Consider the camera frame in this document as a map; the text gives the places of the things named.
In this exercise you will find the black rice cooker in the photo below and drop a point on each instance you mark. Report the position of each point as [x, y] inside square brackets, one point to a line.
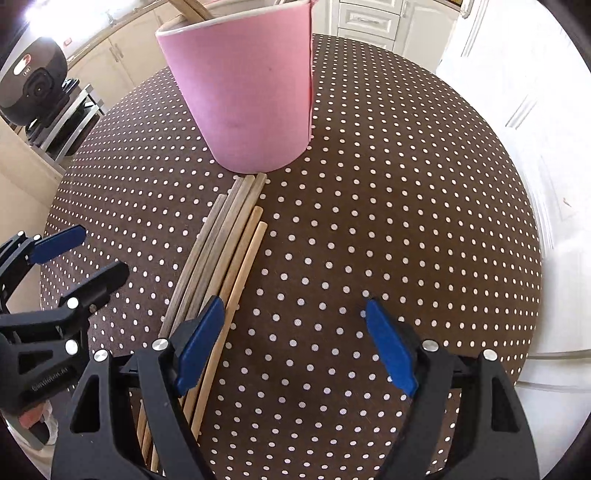
[34, 83]

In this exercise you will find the person's left hand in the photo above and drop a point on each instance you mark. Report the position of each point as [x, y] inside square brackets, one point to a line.
[31, 417]

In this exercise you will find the brown polka dot tablecloth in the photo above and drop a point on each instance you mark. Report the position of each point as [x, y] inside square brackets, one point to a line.
[369, 207]

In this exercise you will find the white lower kitchen cabinets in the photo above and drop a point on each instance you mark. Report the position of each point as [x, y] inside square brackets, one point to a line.
[124, 50]

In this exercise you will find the metal rack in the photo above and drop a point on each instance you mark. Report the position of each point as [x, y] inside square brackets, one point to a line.
[74, 120]

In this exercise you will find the beige wooden cabinet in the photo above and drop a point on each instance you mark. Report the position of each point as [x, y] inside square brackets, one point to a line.
[23, 194]

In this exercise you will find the white cabinet drawer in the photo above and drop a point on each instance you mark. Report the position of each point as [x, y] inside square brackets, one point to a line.
[369, 3]
[369, 21]
[367, 40]

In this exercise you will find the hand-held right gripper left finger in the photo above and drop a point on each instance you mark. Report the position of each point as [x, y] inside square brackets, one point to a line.
[201, 344]

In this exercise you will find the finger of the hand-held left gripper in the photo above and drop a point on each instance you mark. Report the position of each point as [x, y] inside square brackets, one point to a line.
[99, 281]
[60, 242]

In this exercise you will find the pink cup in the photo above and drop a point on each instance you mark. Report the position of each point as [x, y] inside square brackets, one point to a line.
[249, 92]

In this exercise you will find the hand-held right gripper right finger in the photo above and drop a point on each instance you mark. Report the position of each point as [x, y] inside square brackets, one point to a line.
[392, 350]

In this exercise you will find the white door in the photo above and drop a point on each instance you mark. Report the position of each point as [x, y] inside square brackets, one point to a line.
[508, 92]

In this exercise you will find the pile of wooden chopsticks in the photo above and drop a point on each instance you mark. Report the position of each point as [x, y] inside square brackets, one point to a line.
[231, 240]

